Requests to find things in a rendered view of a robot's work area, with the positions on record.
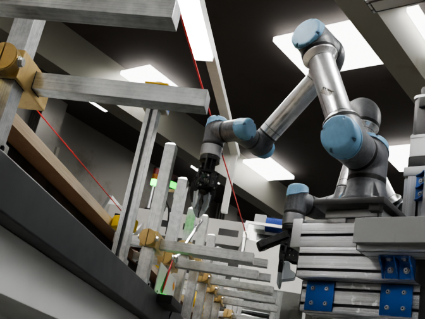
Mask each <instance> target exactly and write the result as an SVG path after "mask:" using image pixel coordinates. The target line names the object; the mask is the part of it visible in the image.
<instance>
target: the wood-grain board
mask: <svg viewBox="0 0 425 319"><path fill-rule="evenodd" d="M7 141H8V142H9V143H10V144H11V145H12V146H13V147H14V148H15V149H16V150H17V151H18V152H19V153H20V154H21V155H22V156H23V157H24V158H25V159H26V160H27V161H28V162H29V163H30V164H31V165H32V166H33V167H34V168H35V169H36V170H38V171H39V172H40V173H41V174H42V175H43V176H44V177H45V178H46V179H47V180H48V181H49V182H50V183H51V184H52V185H53V186H54V187H55V188H56V189H57V190H58V191H60V193H62V195H64V197H65V198H67V200H69V202H70V203H71V204H72V205H74V207H76V208H77V209H78V210H79V211H80V212H81V213H82V214H83V215H84V216H85V217H86V218H87V219H88V220H89V221H90V222H91V223H92V224H93V225H94V226H95V227H97V228H98V229H99V230H100V231H101V232H102V233H103V234H104V235H105V236H106V237H107V238H108V239H109V240H110V241H111V242H112V243H113V237H114V233H115V232H116V230H115V229H113V228H112V227H111V224H112V221H113V219H112V218H111V216H110V215H109V214H108V213H107V212H106V211H105V210H104V208H103V207H102V206H101V205H100V204H99V203H98V202H97V201H96V200H95V199H94V198H93V197H92V196H91V194H90V193H89V192H88V191H87V190H86V189H85V187H84V186H83V185H82V184H81V183H80V182H79V181H78V180H77V179H76V178H75V177H74V176H73V175H72V174H71V172H70V171H69V170H68V169H67V168H66V167H65V166H64V164H62V162H60V160H59V159H58V158H57V157H56V156H55V155H54V154H53V153H52V151H51V150H50V149H49V148H48V147H47V146H46V145H45V144H44V143H43V142H42V141H41V140H40V139H39V137H38V136H37V135H36V134H35V133H34V132H33V131H32V129H31V128H30V127H29V126H28V125H27V124H26V123H25V122H24V121H23V120H22V119H21V118H20V117H19V115H18V114H17V113H16V114H15V118H14V120H13V124H12V126H11V130H10V132H9V136H8V139H7ZM134 251H136V250H133V249H132V248H131V246H130V248H129V252H128V256H127V258H128V259H129V260H130V261H131V262H132V263H133V264H134V265H135V266H137V264H136V262H134V261H133V260H132V257H133V252H134ZM136 252H138V251H136ZM157 273H158V268H157V266H156V265H152V269H151V274H150V277H149V279H150V280H151V281H152V282H153V283H154V284H155V283H156V278H157Z"/></svg>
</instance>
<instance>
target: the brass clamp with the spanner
mask: <svg viewBox="0 0 425 319"><path fill-rule="evenodd" d="M173 254H174V255H175V254H176V253H170V252H165V251H164V253H163V257H161V256H156V258H157V264H158V265H160V263H161V262H162V264H163V265H166V266H170V264H171V258H172V255H173ZM171 272H172V273H178V268H175V263H174V262H173V264H172V266H171Z"/></svg>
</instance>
